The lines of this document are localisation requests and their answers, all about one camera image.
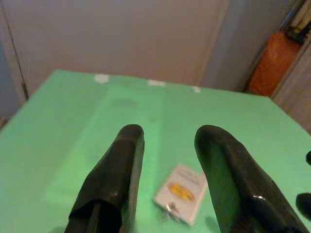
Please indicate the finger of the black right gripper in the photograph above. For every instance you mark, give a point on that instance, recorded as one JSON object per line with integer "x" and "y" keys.
{"x": 308, "y": 158}
{"x": 238, "y": 179}

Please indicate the white key tag card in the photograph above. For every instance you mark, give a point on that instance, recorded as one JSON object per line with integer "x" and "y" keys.
{"x": 181, "y": 193}

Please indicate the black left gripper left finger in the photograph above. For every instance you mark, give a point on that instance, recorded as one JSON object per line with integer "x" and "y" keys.
{"x": 114, "y": 174}

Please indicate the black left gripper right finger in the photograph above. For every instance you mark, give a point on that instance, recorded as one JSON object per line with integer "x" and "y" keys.
{"x": 304, "y": 202}

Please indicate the green table cover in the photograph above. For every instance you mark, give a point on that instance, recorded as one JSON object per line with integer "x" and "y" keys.
{"x": 155, "y": 136}

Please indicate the orange cylinder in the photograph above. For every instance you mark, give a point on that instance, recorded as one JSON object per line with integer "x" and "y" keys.
{"x": 272, "y": 65}

